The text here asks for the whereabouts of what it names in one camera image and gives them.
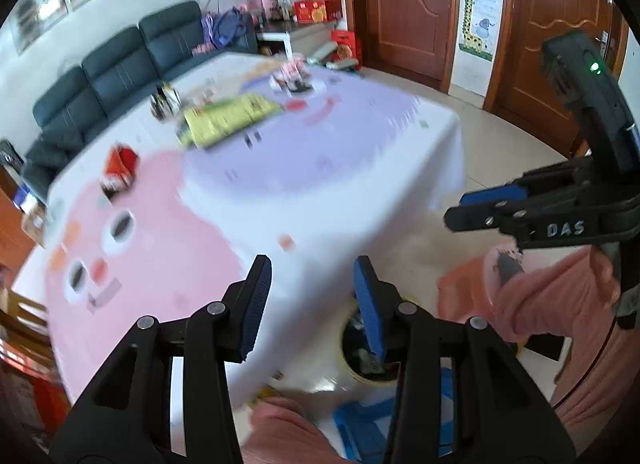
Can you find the person's pink garment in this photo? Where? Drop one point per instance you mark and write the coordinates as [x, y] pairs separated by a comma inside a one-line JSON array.
[[600, 384]]

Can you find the wooden chair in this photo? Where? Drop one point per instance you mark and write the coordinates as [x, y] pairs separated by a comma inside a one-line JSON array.
[[22, 324]]

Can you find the blue plastic stool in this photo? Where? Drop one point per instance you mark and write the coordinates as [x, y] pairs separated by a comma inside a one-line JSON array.
[[360, 429]]

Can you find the dark blue sofa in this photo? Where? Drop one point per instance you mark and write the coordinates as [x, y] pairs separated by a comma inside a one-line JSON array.
[[115, 68]]

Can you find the brown wooden door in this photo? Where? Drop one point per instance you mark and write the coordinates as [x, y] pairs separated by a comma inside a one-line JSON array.
[[545, 43], [405, 8]]

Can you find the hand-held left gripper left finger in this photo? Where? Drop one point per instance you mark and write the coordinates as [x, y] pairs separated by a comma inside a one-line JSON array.
[[255, 304]]

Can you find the yellow-green snack bag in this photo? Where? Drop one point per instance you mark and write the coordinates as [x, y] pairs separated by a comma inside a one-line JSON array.
[[225, 118]]

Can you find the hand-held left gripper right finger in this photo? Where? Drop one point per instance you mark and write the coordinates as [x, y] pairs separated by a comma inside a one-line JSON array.
[[370, 304]]

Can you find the black and yellow wrapper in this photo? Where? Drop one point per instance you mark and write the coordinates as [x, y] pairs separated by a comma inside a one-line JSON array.
[[165, 101]]

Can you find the pink white snack packet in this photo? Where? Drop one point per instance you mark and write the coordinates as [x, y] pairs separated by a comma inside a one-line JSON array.
[[292, 71]]

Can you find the red gift box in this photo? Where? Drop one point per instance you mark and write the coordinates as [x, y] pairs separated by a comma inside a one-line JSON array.
[[317, 11]]

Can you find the person's leg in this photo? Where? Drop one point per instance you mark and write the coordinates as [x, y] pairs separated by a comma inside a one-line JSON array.
[[290, 434]]

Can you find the pink and purple printed tablecloth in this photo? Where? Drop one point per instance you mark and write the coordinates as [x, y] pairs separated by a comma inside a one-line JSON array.
[[300, 183]]

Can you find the white low cabinet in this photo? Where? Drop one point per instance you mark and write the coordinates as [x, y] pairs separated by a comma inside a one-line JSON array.
[[300, 36]]

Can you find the trash bin with yellow rim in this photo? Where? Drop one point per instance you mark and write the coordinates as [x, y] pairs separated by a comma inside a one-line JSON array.
[[362, 369]]

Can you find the red snack packet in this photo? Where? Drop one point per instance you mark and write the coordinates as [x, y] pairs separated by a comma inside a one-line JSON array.
[[120, 166]]

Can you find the giraffe height chart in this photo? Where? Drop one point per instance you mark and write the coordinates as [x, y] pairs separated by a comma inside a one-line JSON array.
[[477, 3]]

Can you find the purple bag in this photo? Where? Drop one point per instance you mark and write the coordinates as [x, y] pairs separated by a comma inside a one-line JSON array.
[[227, 26]]

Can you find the teal stool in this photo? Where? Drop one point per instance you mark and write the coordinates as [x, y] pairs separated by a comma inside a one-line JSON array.
[[342, 64], [322, 51]]

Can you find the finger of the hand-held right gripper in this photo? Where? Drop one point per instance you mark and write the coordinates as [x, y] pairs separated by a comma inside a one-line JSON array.
[[492, 195], [475, 218]]

